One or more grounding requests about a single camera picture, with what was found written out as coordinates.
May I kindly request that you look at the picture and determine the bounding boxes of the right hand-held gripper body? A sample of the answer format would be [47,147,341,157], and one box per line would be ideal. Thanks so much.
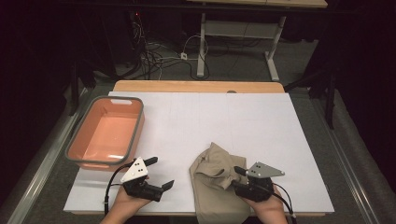
[233,161,286,203]

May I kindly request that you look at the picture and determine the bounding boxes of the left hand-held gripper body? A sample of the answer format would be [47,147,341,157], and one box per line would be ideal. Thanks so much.
[120,156,164,203]

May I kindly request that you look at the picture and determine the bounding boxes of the beige pants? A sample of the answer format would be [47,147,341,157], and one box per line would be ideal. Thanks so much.
[189,142,251,224]

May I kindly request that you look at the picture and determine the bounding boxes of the orange basket with grey rim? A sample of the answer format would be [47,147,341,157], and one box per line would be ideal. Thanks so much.
[64,95,146,173]

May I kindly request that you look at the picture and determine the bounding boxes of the person's right hand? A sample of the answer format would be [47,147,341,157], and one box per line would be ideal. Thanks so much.
[242,185,289,218]

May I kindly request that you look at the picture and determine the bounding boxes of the person's left hand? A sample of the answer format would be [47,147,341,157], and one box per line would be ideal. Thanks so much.
[106,175,153,218]

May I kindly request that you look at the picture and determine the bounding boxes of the white board table cover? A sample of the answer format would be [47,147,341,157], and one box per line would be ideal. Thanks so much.
[63,91,335,216]

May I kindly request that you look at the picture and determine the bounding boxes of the wooden table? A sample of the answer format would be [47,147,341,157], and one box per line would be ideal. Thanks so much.
[112,79,286,94]

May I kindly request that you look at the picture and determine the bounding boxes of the black stand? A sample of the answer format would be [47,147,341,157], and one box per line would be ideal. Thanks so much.
[68,59,97,117]
[283,66,339,130]

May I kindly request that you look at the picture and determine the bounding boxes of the white-legged wooden desk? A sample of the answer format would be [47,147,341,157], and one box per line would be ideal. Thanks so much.
[186,0,330,82]

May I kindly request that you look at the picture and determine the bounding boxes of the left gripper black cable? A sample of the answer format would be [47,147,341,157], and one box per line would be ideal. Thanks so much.
[104,161,134,216]

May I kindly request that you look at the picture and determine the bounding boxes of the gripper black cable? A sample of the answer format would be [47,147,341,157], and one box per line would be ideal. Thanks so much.
[104,161,134,216]
[270,182,298,224]

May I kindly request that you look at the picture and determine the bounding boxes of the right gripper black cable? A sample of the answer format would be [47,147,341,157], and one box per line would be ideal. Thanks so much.
[270,182,298,224]

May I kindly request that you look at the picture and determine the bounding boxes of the metal floor rail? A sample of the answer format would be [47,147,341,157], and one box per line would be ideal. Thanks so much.
[6,88,90,224]
[311,96,381,224]

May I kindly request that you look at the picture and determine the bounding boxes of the tangle of floor cables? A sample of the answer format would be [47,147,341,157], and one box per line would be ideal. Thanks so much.
[129,12,213,81]

